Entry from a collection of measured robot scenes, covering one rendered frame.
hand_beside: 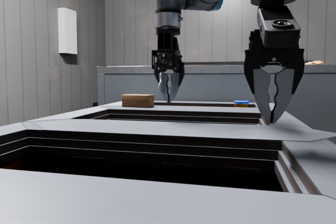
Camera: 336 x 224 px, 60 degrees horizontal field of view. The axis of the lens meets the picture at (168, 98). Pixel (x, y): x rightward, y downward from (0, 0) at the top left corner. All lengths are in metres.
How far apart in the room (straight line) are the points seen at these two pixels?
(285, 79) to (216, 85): 1.01
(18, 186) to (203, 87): 1.22
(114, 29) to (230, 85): 3.52
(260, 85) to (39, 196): 0.35
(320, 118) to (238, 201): 1.27
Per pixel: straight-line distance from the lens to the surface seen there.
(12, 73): 3.50
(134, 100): 1.18
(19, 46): 3.58
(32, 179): 0.39
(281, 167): 0.56
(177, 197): 0.31
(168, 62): 0.81
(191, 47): 4.25
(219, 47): 4.15
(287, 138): 0.62
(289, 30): 0.42
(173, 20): 0.84
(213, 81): 1.49
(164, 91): 0.87
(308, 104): 1.53
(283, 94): 0.49
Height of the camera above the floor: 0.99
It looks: 4 degrees down
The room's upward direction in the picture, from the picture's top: straight up
